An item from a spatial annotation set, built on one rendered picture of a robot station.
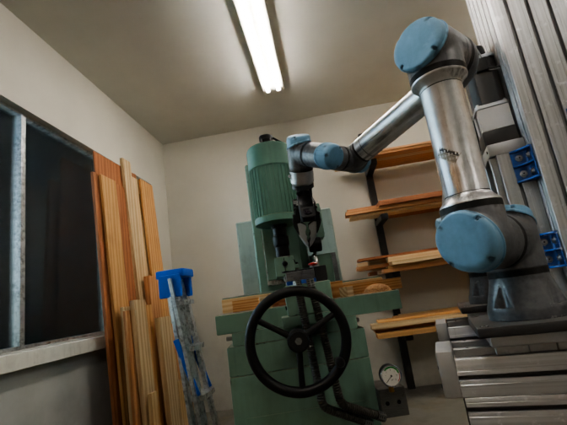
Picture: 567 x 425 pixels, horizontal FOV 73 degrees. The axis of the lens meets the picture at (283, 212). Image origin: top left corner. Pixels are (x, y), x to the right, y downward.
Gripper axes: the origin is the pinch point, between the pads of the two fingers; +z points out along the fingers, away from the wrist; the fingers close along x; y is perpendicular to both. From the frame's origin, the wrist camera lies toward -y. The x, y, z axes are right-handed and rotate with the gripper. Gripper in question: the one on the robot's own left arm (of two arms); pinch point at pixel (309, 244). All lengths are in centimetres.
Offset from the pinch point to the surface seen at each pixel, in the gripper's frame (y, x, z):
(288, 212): 15.6, 5.0, -6.8
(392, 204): 185, -91, 53
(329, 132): 277, -58, -1
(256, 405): -23, 23, 41
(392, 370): -24.9, -18.7, 33.0
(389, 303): -10.1, -23.0, 20.1
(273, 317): -10.1, 14.4, 19.4
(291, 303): -16.3, 8.4, 11.3
